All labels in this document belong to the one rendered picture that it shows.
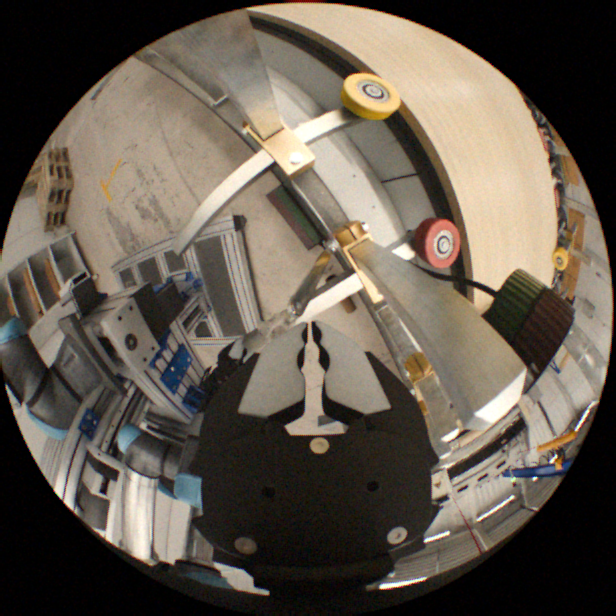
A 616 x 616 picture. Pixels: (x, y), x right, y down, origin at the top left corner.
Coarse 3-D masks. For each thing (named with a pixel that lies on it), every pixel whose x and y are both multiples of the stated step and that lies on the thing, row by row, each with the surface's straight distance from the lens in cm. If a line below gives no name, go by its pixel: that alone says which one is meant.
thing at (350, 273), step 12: (396, 240) 34; (408, 240) 32; (396, 252) 31; (408, 252) 32; (348, 276) 30; (324, 288) 31; (336, 288) 30; (348, 288) 30; (360, 288) 31; (312, 300) 30; (324, 300) 31; (336, 300) 31; (312, 312) 32; (252, 336) 37; (252, 348) 39
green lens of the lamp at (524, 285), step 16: (512, 272) 13; (512, 288) 12; (528, 288) 12; (544, 288) 13; (496, 304) 11; (512, 304) 11; (528, 304) 11; (496, 320) 11; (512, 320) 11; (512, 336) 11
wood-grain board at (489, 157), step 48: (336, 48) 41; (384, 48) 43; (432, 48) 56; (432, 96) 39; (480, 96) 56; (432, 144) 32; (480, 144) 43; (528, 144) 74; (480, 192) 39; (528, 192) 63; (480, 240) 39; (528, 240) 64
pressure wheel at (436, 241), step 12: (420, 228) 30; (432, 228) 29; (444, 228) 30; (420, 240) 29; (432, 240) 29; (444, 240) 31; (456, 240) 33; (420, 252) 30; (432, 252) 29; (444, 252) 32; (456, 252) 33; (432, 264) 30; (444, 264) 32
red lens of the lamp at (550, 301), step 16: (544, 304) 11; (560, 304) 12; (528, 320) 11; (544, 320) 11; (560, 320) 11; (528, 336) 11; (544, 336) 11; (560, 336) 11; (528, 352) 11; (544, 352) 10; (528, 368) 11; (528, 384) 11
